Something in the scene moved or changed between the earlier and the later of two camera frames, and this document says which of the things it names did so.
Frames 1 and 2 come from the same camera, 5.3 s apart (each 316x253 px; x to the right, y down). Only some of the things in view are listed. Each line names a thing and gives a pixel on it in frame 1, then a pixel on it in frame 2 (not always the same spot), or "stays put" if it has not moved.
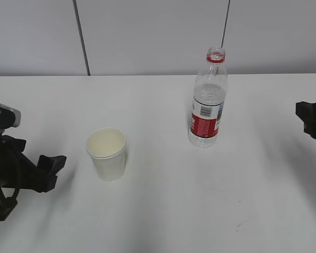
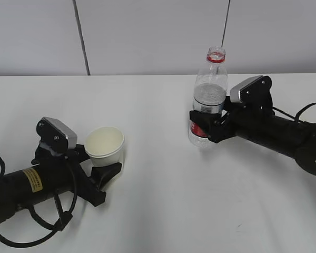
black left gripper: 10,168 to 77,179
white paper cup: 107,146 stays put
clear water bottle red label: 209,94 stays put
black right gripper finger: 314,116 to 243,122
